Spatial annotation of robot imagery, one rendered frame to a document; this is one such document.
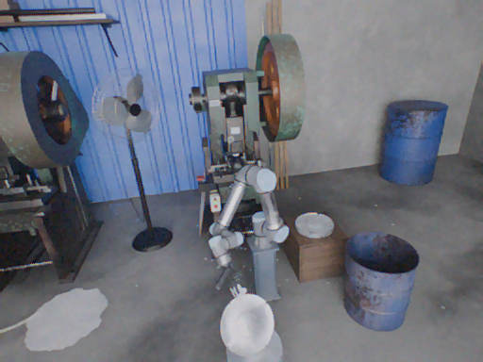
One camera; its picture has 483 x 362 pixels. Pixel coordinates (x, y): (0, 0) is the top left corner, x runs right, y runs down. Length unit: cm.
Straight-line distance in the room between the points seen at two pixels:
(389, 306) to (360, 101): 276
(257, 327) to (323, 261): 93
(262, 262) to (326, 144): 243
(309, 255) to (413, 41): 302
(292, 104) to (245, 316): 141
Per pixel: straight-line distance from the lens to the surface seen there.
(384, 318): 231
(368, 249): 244
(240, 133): 260
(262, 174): 172
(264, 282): 234
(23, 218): 294
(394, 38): 444
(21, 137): 247
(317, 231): 246
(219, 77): 252
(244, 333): 178
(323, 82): 407
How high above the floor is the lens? 177
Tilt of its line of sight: 25 degrees down
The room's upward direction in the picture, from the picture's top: 4 degrees counter-clockwise
